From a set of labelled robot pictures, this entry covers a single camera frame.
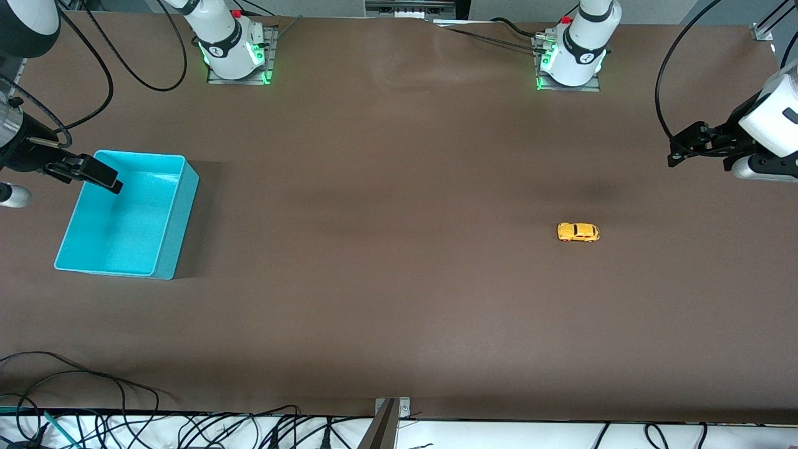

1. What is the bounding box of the dark metal post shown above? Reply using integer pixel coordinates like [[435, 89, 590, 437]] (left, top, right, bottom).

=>
[[357, 399, 400, 449]]

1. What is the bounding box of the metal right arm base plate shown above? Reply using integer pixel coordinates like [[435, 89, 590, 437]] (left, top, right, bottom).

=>
[[206, 24, 279, 85]]

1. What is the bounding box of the black left arm wrist cable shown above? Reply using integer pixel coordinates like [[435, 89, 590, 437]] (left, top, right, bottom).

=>
[[654, 0, 744, 157]]

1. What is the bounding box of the grey power strip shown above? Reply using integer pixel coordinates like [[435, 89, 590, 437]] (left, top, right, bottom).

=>
[[365, 0, 459, 19]]

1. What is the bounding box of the short curved black cable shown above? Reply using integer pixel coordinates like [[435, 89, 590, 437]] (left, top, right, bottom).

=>
[[491, 17, 544, 40]]

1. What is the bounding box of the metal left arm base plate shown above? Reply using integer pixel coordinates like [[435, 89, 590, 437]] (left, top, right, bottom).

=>
[[532, 34, 604, 93]]

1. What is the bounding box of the teal plastic bin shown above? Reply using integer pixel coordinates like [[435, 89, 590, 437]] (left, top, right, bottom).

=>
[[54, 150, 200, 280]]

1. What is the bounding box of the long looping black cable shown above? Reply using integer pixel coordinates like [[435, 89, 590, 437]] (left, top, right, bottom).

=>
[[80, 0, 189, 93]]

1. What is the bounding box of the thin dark cable pair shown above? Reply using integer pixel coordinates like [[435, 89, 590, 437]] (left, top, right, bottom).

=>
[[436, 24, 546, 57]]

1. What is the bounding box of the black arm wrist cable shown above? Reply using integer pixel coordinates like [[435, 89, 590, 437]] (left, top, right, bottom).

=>
[[0, 7, 115, 152], [654, 0, 744, 157]]

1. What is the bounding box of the yellow beetle toy car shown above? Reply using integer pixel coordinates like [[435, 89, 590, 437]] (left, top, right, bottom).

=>
[[557, 222, 600, 243]]

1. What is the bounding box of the black right arm wrist cable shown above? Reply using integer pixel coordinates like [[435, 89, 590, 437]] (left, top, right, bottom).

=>
[[0, 7, 115, 152]]

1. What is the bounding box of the silver mounting plate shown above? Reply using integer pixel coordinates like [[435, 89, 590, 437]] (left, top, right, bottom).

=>
[[374, 397, 412, 420]]

